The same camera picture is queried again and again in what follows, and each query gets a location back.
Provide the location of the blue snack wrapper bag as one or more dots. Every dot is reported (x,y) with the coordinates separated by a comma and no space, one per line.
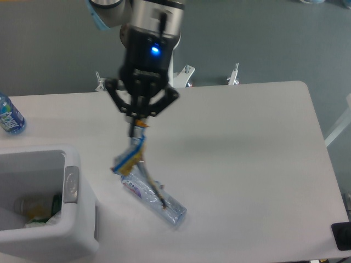
(134,156)

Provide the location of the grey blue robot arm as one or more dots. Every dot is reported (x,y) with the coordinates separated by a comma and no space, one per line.
(157,16)

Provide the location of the trash inside bin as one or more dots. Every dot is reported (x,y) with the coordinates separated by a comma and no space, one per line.
(39,211)

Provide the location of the black device at table edge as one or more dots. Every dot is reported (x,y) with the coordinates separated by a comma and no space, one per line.
(341,233)

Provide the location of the crushed clear plastic bottle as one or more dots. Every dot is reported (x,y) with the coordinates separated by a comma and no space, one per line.
(137,184)

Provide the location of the white trash can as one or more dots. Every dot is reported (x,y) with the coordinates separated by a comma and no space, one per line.
(40,171)

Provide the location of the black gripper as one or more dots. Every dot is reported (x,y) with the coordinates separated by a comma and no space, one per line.
(144,72)

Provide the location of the white frame leg right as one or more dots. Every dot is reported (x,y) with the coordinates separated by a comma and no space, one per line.
(339,126)

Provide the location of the blue labelled drink bottle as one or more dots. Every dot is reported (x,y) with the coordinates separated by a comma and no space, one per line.
(12,121)

